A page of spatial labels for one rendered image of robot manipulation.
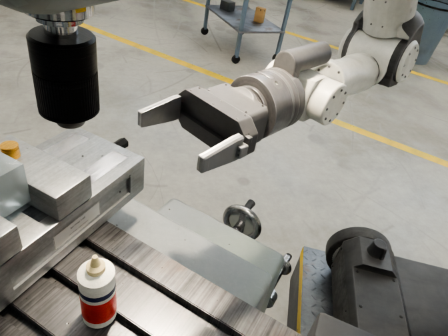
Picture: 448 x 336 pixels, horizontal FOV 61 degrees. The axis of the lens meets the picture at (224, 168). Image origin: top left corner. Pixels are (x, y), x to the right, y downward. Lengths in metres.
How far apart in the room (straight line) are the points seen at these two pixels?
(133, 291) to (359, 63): 0.52
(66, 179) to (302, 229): 1.63
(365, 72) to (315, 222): 1.46
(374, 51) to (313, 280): 0.77
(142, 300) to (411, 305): 0.80
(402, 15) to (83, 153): 0.59
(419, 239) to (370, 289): 1.26
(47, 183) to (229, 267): 0.33
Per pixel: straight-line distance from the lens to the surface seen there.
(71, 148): 0.65
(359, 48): 0.80
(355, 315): 1.03
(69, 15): 0.28
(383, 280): 1.14
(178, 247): 0.69
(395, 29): 0.78
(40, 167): 0.55
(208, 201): 2.04
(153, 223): 0.72
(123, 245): 0.58
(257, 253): 0.86
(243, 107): 0.46
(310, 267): 1.33
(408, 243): 2.26
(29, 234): 0.52
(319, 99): 0.56
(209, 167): 0.40
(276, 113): 0.49
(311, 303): 1.24
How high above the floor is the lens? 1.37
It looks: 37 degrees down
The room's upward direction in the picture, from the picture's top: 11 degrees clockwise
